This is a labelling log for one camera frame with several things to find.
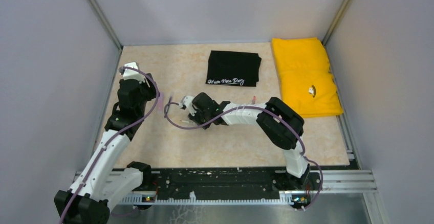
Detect aluminium frame rail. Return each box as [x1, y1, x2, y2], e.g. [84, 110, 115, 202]
[71, 170, 378, 206]

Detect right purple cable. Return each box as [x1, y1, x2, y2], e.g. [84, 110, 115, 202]
[164, 101, 324, 211]

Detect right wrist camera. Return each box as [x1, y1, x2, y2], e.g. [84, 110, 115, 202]
[180, 96, 197, 116]

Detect yellow folded t-shirt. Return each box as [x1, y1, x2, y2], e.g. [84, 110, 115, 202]
[271, 37, 343, 118]

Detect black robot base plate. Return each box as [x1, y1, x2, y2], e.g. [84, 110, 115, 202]
[134, 167, 321, 202]

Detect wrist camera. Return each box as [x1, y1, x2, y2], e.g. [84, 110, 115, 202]
[180, 96, 197, 116]
[118, 62, 149, 87]

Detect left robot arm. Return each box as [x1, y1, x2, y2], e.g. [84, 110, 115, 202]
[54, 72, 160, 223]

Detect black folded t-shirt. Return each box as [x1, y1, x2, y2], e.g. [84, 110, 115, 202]
[205, 50, 262, 87]

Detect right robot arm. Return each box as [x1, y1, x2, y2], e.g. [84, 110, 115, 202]
[182, 93, 310, 189]

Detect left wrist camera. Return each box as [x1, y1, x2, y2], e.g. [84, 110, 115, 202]
[118, 62, 149, 87]

